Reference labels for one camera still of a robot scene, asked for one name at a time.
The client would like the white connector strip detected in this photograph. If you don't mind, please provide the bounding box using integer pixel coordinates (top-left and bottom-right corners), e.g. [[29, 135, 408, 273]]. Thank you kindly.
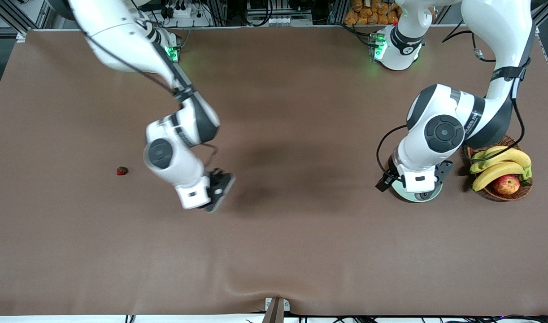
[[246, 16, 314, 26]]

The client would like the bag of orange bread rolls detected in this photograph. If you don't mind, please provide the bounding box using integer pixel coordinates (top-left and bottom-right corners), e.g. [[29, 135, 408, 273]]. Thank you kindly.
[[344, 0, 396, 25]]

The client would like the large table cover mat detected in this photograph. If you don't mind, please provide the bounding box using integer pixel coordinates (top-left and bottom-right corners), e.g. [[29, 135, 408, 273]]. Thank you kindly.
[[0, 26, 548, 317]]

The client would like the red apple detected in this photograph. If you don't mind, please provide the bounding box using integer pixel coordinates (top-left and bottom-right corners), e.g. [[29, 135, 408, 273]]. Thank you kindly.
[[492, 174, 521, 196]]

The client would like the yellow banana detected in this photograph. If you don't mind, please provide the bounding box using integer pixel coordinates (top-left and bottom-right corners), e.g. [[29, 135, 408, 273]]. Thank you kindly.
[[472, 161, 527, 192], [470, 148, 532, 175], [472, 145, 514, 164]]

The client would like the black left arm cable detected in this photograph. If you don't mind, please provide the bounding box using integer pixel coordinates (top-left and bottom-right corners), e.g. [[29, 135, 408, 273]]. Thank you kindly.
[[375, 20, 526, 181]]

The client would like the aluminium frame profile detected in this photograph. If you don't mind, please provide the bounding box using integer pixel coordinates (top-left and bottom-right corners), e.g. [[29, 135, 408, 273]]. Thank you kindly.
[[0, 0, 48, 43], [531, 0, 548, 28]]

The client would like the brown post with white bracket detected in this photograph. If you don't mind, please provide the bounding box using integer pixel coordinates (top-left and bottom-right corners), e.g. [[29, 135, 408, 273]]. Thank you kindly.
[[262, 297, 291, 323]]

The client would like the white power strip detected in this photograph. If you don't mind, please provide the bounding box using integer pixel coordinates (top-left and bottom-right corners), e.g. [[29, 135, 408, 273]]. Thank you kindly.
[[165, 2, 199, 19]]

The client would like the brown wicker basket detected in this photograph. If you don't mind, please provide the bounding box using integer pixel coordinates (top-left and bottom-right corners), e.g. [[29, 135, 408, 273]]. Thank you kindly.
[[463, 135, 533, 201]]

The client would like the light green round plate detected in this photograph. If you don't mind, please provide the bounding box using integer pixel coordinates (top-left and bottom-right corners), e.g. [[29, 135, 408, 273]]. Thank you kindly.
[[389, 177, 444, 203]]

